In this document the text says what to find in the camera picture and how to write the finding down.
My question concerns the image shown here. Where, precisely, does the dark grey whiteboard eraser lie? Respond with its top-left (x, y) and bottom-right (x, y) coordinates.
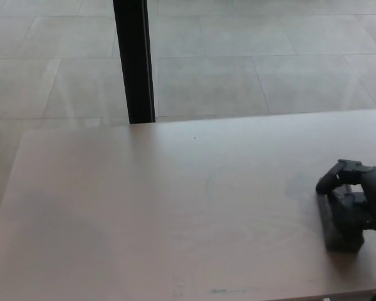
top-left (316, 184), bottom-right (365, 253)

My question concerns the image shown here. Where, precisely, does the black metal post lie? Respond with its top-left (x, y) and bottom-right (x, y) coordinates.
top-left (112, 0), bottom-right (157, 125)

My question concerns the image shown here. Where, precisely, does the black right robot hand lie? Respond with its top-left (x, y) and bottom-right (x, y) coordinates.
top-left (315, 159), bottom-right (376, 233)

